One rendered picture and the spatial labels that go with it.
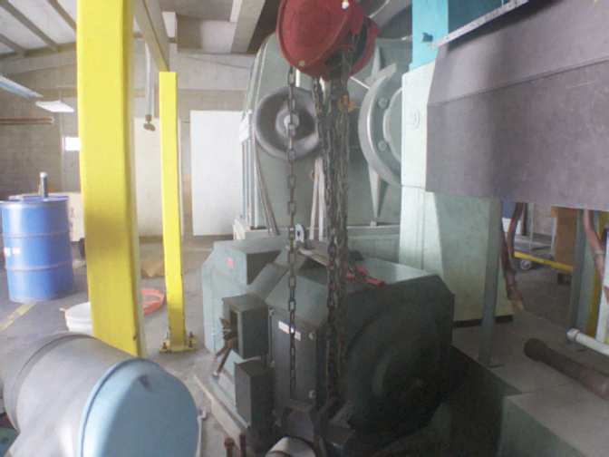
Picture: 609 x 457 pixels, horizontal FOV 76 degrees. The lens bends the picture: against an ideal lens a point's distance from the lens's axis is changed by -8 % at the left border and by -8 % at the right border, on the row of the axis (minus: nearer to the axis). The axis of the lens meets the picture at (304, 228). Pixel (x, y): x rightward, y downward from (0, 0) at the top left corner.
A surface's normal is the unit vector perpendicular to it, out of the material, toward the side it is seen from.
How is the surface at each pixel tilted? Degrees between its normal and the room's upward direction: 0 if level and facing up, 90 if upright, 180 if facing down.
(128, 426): 85
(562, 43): 78
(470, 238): 72
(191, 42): 90
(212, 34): 90
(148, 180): 90
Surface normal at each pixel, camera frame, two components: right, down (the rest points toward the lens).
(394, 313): 0.50, -0.11
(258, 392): 0.54, 0.11
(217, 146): 0.23, 0.13
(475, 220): 0.22, -0.18
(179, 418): 0.87, 0.00
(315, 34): -0.36, 0.30
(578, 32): -0.95, -0.18
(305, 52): -0.47, 0.11
